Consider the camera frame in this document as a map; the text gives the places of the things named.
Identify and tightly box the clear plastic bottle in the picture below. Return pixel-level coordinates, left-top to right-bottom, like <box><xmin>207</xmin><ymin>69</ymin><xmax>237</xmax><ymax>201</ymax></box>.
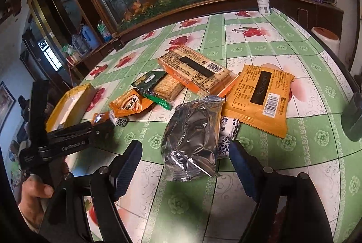
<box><xmin>71</xmin><ymin>34</ymin><xmax>85</xmax><ymax>55</ymax></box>

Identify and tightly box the person's left hand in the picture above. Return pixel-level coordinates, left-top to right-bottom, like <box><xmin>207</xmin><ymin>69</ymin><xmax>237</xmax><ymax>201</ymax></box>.
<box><xmin>17</xmin><ymin>161</ymin><xmax>71</xmax><ymax>230</ymax></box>

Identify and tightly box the white stool with orange seat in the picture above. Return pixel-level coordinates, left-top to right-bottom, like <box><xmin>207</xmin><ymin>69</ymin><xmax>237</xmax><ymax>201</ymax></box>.
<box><xmin>311</xmin><ymin>26</ymin><xmax>340</xmax><ymax>58</ymax></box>

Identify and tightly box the green-label plastic bottle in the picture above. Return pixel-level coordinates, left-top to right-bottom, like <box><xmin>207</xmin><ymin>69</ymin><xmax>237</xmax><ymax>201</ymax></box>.
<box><xmin>97</xmin><ymin>19</ymin><xmax>114</xmax><ymax>43</ymax></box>

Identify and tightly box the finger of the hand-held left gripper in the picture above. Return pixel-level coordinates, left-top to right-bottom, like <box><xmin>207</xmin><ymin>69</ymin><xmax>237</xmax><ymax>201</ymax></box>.
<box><xmin>85</xmin><ymin>119</ymin><xmax>115</xmax><ymax>146</ymax></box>
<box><xmin>48</xmin><ymin>122</ymin><xmax>94</xmax><ymax>139</ymax></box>

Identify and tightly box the yellow cardboard box tray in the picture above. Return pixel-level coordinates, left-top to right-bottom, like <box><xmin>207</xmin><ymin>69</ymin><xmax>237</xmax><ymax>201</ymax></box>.
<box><xmin>45</xmin><ymin>83</ymin><xmax>99</xmax><ymax>133</ymax></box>

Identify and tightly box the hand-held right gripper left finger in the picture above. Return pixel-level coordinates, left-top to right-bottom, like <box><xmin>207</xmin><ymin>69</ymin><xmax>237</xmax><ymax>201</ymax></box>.
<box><xmin>38</xmin><ymin>140</ymin><xmax>143</xmax><ymax>243</ymax></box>

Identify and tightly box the long orange cracker packet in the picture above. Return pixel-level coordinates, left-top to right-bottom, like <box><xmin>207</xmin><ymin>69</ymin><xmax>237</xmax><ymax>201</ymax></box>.
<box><xmin>157</xmin><ymin>45</ymin><xmax>238</xmax><ymax>97</ymax></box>

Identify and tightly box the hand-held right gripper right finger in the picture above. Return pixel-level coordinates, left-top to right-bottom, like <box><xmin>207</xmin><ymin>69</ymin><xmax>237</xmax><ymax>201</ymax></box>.
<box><xmin>229</xmin><ymin>140</ymin><xmax>334</xmax><ymax>243</ymax></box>

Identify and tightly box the small orange candy packet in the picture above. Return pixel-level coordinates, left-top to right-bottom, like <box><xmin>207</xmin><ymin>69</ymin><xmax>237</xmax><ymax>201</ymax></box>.
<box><xmin>91</xmin><ymin>111</ymin><xmax>115</xmax><ymax>126</ymax></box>

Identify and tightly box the blue plastic jug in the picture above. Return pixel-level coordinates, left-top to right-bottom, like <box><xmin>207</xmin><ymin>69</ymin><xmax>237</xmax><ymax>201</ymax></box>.
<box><xmin>80</xmin><ymin>24</ymin><xmax>99</xmax><ymax>50</ymax></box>

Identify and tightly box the small blue-white patterned candy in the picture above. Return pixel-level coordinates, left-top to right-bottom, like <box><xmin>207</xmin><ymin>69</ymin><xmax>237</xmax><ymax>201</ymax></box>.
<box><xmin>110</xmin><ymin>116</ymin><xmax>129</xmax><ymax>127</ymax></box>

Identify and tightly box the green fruit-print tablecloth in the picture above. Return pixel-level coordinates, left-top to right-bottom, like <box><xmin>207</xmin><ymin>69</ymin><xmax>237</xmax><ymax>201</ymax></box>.
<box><xmin>64</xmin><ymin>7</ymin><xmax>362</xmax><ymax>243</ymax></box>

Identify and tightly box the framed wall picture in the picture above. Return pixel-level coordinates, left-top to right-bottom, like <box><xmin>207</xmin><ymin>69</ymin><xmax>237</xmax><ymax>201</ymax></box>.
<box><xmin>0</xmin><ymin>81</ymin><xmax>17</xmax><ymax>133</ymax></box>

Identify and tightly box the tall wooden display cabinet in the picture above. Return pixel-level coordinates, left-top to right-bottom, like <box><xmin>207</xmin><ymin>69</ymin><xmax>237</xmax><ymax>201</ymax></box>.
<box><xmin>27</xmin><ymin>0</ymin><xmax>95</xmax><ymax>83</ymax></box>

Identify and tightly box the green cracker packet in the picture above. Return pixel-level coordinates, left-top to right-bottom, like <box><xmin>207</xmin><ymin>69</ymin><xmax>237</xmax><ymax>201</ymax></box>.
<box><xmin>131</xmin><ymin>70</ymin><xmax>187</xmax><ymax>111</ymax></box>

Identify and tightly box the silver foil snack packet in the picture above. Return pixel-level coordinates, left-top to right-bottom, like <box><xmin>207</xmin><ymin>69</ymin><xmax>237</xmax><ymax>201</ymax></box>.
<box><xmin>161</xmin><ymin>96</ymin><xmax>225</xmax><ymax>183</ymax></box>

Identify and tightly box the orange snack packet brown print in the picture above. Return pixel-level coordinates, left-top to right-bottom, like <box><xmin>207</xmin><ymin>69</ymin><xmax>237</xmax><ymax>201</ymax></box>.
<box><xmin>109</xmin><ymin>89</ymin><xmax>155</xmax><ymax>120</ymax></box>

